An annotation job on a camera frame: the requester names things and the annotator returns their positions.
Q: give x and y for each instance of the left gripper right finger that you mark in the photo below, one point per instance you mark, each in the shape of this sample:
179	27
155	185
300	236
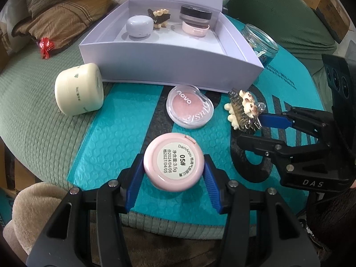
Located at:
260	229

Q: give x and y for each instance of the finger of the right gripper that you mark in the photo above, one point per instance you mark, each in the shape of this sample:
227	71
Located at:
272	148
281	120

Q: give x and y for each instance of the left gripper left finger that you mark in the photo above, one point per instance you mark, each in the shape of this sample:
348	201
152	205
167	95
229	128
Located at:
66	241

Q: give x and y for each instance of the hedgehog hair claw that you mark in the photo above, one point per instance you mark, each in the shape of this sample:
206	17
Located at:
244	111

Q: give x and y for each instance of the pink round compact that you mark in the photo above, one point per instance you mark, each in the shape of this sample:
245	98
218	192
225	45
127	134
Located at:
173	162

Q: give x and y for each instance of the clear pink blush compact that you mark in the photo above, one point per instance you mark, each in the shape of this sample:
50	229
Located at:
188	107

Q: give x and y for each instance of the cream white jar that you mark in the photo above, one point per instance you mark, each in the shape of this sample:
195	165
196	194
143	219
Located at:
79	89

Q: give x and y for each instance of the brown bear hair claw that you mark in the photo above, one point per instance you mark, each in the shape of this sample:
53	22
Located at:
160	17

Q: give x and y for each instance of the tan fuzzy trouser leg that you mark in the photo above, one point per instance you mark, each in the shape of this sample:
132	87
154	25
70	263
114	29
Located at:
32	209

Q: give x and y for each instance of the clear glass candy jar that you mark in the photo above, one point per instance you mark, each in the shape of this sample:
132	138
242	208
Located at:
264	47

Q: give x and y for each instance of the cardboard box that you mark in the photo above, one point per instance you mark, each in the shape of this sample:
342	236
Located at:
334	17

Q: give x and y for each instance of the black lid glass jar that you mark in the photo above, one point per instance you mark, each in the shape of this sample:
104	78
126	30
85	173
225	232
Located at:
195	15

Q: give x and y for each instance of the lavender gift box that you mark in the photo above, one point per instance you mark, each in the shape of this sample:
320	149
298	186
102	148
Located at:
219	61

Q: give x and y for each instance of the red tassel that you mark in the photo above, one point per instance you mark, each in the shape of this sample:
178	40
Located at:
46	46

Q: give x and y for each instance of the white round case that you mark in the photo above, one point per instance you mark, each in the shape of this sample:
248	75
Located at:
139	26

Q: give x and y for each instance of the brown striped pillow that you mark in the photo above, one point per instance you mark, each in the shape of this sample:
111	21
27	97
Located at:
63	23

